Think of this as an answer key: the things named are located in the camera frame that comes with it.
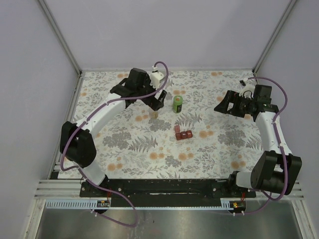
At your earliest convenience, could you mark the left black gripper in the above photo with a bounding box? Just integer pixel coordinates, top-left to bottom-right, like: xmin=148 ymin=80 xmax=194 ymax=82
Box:
xmin=137 ymin=76 xmax=167 ymax=111

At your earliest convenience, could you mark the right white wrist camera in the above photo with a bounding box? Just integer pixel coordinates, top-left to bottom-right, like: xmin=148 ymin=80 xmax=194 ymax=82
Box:
xmin=239 ymin=78 xmax=255 ymax=97

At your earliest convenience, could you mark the clear small pill bottle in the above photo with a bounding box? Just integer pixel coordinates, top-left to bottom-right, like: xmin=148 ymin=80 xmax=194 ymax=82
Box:
xmin=150 ymin=111 xmax=159 ymax=120

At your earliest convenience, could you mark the floral table mat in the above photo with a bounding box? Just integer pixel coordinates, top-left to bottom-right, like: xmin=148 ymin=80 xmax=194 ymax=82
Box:
xmin=57 ymin=70 xmax=286 ymax=180

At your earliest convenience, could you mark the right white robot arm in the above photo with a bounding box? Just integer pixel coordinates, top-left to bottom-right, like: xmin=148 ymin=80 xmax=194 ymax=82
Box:
xmin=214 ymin=84 xmax=302 ymax=198

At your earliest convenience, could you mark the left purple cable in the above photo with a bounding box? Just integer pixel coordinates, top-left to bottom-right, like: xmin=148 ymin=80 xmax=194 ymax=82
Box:
xmin=61 ymin=61 xmax=169 ymax=228

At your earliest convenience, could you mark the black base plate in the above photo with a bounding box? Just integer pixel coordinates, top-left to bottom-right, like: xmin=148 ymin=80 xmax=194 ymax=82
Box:
xmin=79 ymin=179 xmax=256 ymax=208

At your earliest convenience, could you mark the white slotted cable duct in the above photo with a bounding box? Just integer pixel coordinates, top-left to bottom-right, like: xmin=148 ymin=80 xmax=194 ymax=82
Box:
xmin=45 ymin=199 xmax=111 ymax=210

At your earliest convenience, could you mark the red pill organizer box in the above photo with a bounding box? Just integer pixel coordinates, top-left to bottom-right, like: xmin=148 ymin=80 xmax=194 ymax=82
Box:
xmin=174 ymin=125 xmax=193 ymax=140

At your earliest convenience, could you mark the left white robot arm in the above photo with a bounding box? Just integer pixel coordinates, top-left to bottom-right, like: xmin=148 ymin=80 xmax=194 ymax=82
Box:
xmin=59 ymin=66 xmax=168 ymax=197

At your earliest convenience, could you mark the green pill bottle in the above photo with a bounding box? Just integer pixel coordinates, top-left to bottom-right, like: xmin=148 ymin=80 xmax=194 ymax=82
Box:
xmin=172 ymin=95 xmax=183 ymax=114

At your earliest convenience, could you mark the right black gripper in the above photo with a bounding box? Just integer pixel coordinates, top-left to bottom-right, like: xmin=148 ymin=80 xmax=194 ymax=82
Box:
xmin=213 ymin=90 xmax=256 ymax=119

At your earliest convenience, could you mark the aluminium frame rail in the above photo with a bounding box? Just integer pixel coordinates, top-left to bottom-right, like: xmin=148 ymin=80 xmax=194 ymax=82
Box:
xmin=35 ymin=179 xmax=304 ymax=200

